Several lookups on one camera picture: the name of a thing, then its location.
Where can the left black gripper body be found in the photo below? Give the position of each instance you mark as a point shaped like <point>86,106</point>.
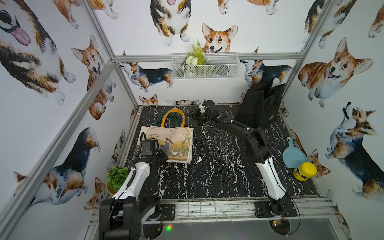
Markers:
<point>162,153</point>

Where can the cream tote bag yellow handles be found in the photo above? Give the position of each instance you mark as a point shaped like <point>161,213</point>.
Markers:
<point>177,142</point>

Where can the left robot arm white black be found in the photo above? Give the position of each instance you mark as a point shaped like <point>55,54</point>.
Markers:
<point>123,216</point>

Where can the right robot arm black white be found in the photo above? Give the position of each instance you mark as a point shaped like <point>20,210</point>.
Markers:
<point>257,150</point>

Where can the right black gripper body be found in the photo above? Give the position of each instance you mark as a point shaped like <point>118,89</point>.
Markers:
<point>199,117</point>

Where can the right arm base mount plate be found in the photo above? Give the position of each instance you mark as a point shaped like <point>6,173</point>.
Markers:
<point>268,209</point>

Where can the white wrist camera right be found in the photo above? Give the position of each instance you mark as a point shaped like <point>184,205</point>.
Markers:
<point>202,109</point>

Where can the black canvas tote bag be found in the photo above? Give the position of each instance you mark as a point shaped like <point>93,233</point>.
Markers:
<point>261,104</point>

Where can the cream tote bag green handles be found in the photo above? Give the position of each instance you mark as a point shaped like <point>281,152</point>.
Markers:
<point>172,121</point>

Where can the white wire wall basket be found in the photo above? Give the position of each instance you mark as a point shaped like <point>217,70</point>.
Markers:
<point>219,66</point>

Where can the potted green plant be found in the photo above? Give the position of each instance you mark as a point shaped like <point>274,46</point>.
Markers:
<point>116,177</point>

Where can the artificial fern and white flower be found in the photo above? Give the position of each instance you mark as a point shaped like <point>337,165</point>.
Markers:
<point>195,61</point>

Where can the light blue dustpan scoop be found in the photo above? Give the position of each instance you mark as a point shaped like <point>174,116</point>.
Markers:
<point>292,156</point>

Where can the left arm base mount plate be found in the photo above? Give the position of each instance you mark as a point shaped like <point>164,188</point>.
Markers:
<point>166,212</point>

